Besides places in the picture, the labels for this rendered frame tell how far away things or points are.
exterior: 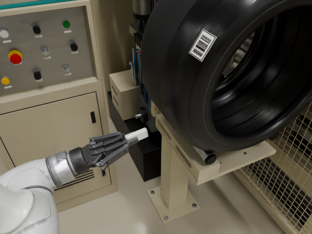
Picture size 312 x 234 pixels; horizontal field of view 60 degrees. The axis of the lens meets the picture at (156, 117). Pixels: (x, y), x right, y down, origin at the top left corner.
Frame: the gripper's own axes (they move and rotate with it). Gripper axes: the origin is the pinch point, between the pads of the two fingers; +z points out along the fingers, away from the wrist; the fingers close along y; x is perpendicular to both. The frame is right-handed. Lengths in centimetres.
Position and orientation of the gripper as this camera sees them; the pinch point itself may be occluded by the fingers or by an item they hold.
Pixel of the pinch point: (136, 136)
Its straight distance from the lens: 83.2
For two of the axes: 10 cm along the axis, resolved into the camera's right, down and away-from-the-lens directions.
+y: -4.2, -5.8, 7.0
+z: 9.0, -3.7, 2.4
